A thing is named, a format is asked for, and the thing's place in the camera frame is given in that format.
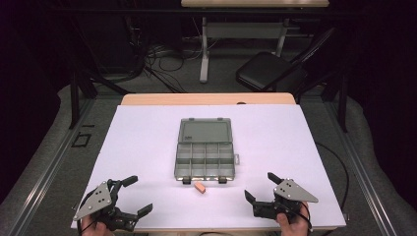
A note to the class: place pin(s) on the black folding chair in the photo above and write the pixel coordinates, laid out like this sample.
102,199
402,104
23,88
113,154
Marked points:
262,70

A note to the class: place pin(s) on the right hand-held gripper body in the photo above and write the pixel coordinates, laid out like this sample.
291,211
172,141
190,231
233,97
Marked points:
291,191

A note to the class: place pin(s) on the wooden table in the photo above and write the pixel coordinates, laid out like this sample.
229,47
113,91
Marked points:
196,99

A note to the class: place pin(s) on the clear grey compartment box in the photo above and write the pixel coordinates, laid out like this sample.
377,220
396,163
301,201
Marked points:
205,160

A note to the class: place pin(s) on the grey metal floor rail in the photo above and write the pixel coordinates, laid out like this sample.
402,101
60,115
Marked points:
360,170
49,177

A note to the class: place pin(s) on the white-legged desk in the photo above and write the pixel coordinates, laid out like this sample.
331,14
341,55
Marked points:
204,65

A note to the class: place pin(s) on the white table mat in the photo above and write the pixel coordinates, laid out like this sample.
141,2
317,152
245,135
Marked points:
137,147

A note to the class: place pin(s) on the person's right hand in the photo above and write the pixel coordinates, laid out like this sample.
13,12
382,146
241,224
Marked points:
296,224

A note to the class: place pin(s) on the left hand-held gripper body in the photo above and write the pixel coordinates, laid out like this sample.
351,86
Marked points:
98,198

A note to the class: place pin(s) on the orange eraser block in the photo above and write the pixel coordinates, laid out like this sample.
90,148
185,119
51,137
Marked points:
199,187

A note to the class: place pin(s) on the person's left hand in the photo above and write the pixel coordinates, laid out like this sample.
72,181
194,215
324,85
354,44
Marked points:
93,228

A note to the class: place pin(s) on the black metal stand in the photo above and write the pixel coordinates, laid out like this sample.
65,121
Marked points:
342,101
74,98

